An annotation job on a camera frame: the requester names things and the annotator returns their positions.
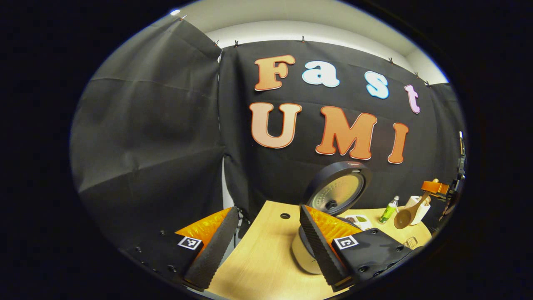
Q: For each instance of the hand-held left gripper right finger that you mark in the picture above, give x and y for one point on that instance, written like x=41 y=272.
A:
x=320 y=254

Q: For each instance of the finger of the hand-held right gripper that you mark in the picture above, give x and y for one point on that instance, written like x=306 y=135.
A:
x=435 y=188

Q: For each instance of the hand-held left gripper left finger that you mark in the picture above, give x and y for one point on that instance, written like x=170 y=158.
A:
x=216 y=254

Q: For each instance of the wooden spoon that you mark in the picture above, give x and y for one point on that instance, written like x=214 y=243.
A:
x=403 y=218

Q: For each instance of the black rice cooker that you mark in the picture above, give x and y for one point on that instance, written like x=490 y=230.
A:
x=337 y=191

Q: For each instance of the white toaster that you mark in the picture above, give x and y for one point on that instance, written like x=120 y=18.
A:
x=422 y=214

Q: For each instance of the green label plastic bottle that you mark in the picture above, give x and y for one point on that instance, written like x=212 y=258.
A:
x=388 y=213

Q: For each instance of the white divided grain dish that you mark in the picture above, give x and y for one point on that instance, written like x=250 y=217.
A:
x=366 y=225

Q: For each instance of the black backdrop cloth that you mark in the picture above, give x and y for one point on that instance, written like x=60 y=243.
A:
x=166 y=125

